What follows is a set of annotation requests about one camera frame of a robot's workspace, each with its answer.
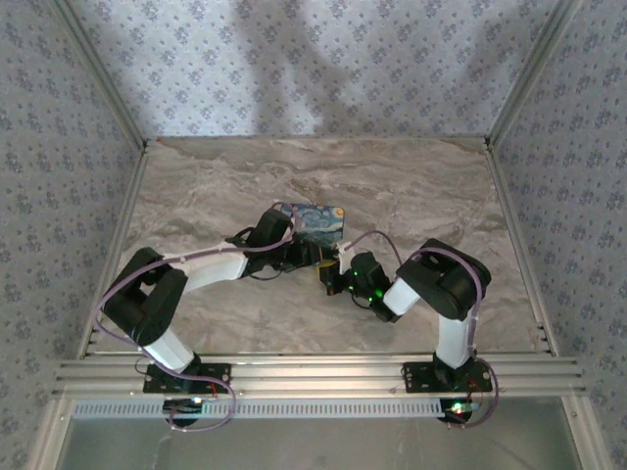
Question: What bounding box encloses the aluminium mounting beam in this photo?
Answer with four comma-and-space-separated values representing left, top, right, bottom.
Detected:
53, 352, 588, 397

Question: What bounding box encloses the aluminium frame post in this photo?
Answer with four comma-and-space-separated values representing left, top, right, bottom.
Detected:
32, 395, 75, 470
561, 395, 614, 470
483, 0, 587, 148
48, 0, 151, 151

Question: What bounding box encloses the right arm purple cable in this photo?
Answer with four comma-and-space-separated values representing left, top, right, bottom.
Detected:
342, 229, 502, 431

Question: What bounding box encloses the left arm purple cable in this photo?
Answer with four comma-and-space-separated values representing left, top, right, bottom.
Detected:
95, 201, 301, 433

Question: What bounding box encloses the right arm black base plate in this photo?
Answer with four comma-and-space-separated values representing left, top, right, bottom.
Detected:
401, 360, 494, 394

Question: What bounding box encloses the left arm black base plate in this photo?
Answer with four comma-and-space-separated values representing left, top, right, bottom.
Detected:
143, 361, 232, 395

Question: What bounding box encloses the aluminium table side rail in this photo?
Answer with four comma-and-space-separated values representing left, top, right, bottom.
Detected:
76, 140, 151, 361
482, 139, 562, 358

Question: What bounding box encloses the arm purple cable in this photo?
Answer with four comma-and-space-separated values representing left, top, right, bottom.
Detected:
95, 201, 301, 433
342, 229, 502, 431

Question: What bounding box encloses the starry night print tin box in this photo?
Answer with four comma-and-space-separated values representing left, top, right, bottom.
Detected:
288, 202, 348, 269

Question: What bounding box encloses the grey slotted cable duct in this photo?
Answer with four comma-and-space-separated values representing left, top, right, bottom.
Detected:
71, 399, 472, 421

